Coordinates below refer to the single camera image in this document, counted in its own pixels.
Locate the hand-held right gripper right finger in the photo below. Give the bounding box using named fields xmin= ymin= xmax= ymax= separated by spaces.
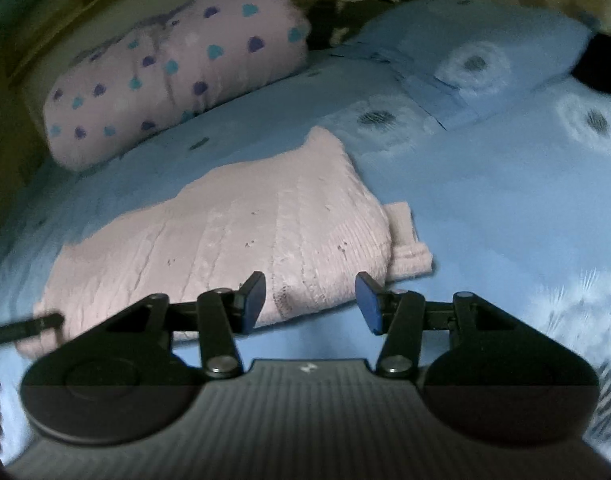
xmin=354 ymin=271 xmax=525 ymax=380

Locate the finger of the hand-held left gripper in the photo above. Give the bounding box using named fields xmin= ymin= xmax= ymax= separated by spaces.
xmin=0 ymin=312 xmax=65 ymax=347

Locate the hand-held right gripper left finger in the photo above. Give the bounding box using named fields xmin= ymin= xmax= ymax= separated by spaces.
xmin=104 ymin=271 xmax=267 ymax=380

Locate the pink knit sweater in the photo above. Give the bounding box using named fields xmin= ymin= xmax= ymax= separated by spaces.
xmin=16 ymin=126 xmax=435 ymax=360

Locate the pink pillow with blue hearts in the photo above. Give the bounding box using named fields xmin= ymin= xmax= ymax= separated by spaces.
xmin=42 ymin=0 xmax=314 ymax=172

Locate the blue floral pillow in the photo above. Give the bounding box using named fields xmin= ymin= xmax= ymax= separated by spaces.
xmin=335 ymin=0 xmax=597 ymax=132

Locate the dark cloth with white cord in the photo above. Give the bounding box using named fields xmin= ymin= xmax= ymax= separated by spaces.
xmin=305 ymin=0 xmax=427 ymax=52

